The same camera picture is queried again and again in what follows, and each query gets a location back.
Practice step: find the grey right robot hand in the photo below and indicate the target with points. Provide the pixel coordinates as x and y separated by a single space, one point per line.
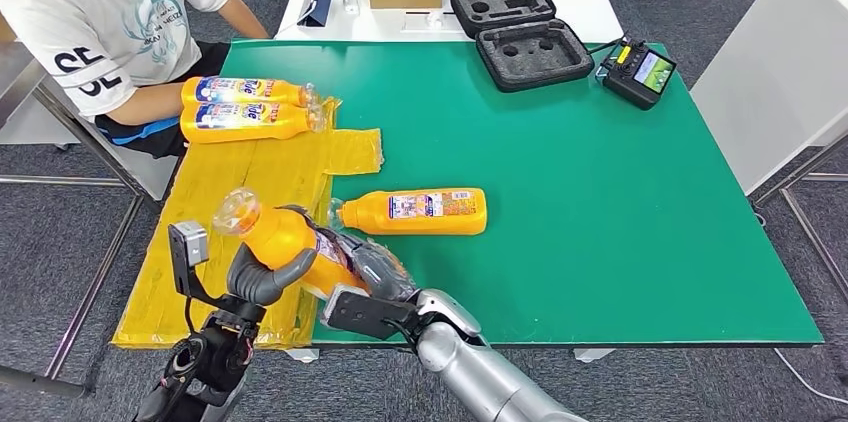
381 270

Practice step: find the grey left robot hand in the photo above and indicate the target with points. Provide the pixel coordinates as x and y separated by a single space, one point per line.
252 283

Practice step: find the orange detergent bottle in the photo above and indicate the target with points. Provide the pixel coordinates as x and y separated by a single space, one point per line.
371 217
291 126
291 94
285 240

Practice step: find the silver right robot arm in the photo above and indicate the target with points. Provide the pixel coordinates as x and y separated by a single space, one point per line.
477 372

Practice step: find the yellow plastic wrapped sheet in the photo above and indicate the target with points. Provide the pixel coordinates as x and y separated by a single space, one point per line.
212 174

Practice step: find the green topped work table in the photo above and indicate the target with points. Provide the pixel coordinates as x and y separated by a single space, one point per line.
596 207

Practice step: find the dark grey bar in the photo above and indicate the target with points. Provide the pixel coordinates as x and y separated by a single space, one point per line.
40 382

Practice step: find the open black foam case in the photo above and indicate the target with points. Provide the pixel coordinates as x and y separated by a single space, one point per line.
530 60

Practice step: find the small white earbud case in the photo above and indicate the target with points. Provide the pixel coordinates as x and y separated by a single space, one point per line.
351 5

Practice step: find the person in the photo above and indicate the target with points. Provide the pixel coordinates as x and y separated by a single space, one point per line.
99 15

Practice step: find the black remote controller with screen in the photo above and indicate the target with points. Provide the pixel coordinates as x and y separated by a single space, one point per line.
632 81

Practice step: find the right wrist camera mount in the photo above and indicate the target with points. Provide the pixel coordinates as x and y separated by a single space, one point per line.
358 313

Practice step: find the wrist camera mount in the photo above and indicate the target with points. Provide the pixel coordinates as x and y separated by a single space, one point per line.
358 313
189 243

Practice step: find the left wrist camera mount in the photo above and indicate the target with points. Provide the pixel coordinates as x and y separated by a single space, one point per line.
189 243

